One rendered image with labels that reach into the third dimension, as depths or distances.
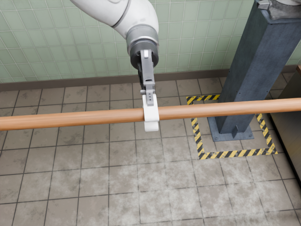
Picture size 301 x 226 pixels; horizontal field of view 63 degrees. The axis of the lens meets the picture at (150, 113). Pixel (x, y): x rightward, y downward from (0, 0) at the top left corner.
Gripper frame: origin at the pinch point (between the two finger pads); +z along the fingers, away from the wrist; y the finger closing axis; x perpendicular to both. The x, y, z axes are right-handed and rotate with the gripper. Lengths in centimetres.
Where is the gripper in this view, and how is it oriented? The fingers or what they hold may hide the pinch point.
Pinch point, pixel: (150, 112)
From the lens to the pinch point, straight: 54.8
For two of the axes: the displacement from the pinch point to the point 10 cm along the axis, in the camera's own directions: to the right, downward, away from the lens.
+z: 0.9, 8.2, -5.7
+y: -0.1, 5.7, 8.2
